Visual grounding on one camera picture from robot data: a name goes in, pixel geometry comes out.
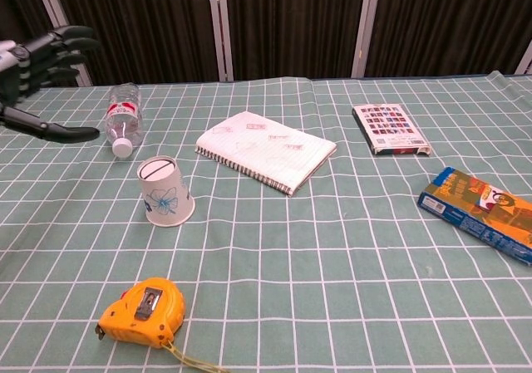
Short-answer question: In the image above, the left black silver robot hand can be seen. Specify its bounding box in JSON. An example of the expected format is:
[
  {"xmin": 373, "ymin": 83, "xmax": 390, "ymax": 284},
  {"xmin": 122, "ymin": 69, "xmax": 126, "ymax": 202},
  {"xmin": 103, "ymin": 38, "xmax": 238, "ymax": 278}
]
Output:
[{"xmin": 0, "ymin": 25, "xmax": 101, "ymax": 143}]

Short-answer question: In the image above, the white floral paper cup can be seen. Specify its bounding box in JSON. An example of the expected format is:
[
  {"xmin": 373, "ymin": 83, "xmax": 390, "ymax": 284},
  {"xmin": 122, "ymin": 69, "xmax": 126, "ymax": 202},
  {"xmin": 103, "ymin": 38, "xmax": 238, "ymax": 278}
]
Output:
[{"xmin": 136, "ymin": 155, "xmax": 196, "ymax": 228}]

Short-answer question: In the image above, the white spiral notebook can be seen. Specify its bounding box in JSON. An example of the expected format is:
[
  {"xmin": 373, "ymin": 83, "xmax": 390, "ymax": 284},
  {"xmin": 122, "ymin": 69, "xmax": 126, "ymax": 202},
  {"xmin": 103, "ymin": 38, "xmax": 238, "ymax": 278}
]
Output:
[{"xmin": 195, "ymin": 110, "xmax": 338, "ymax": 199}]

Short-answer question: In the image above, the yellow tape measure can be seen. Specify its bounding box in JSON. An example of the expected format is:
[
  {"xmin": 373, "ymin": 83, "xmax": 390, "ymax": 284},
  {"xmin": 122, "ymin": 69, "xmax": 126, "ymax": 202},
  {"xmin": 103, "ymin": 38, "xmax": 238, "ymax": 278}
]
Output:
[{"xmin": 96, "ymin": 277, "xmax": 229, "ymax": 373}]

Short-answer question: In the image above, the black partition panel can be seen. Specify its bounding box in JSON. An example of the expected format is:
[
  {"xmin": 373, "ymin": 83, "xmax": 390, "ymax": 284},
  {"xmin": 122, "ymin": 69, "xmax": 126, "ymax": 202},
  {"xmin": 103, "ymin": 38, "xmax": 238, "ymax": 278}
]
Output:
[
  {"xmin": 48, "ymin": 0, "xmax": 220, "ymax": 86},
  {"xmin": 364, "ymin": 0, "xmax": 532, "ymax": 78},
  {"xmin": 0, "ymin": 0, "xmax": 79, "ymax": 94},
  {"xmin": 224, "ymin": 0, "xmax": 367, "ymax": 81}
]

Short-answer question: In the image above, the clear plastic water bottle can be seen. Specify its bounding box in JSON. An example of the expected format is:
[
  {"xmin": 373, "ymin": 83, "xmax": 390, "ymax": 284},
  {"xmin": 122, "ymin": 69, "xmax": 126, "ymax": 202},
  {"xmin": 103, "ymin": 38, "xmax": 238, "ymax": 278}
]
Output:
[{"xmin": 104, "ymin": 82, "xmax": 145, "ymax": 160}]

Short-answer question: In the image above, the green grid tablecloth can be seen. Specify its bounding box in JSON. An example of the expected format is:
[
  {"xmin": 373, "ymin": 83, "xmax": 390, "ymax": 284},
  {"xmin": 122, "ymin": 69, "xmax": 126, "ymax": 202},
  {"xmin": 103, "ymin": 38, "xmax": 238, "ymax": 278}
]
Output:
[{"xmin": 0, "ymin": 70, "xmax": 532, "ymax": 373}]

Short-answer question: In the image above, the small patterned book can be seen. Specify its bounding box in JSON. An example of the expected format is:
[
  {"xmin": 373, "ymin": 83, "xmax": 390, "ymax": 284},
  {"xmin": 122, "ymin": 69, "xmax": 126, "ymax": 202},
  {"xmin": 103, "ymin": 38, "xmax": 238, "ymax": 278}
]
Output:
[{"xmin": 352, "ymin": 103, "xmax": 432, "ymax": 157}]

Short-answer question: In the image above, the orange blue cardboard box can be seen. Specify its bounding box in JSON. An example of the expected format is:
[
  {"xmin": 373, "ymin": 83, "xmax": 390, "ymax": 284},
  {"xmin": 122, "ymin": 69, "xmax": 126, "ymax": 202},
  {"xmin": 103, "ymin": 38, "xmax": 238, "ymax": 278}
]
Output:
[{"xmin": 417, "ymin": 165, "xmax": 532, "ymax": 267}]

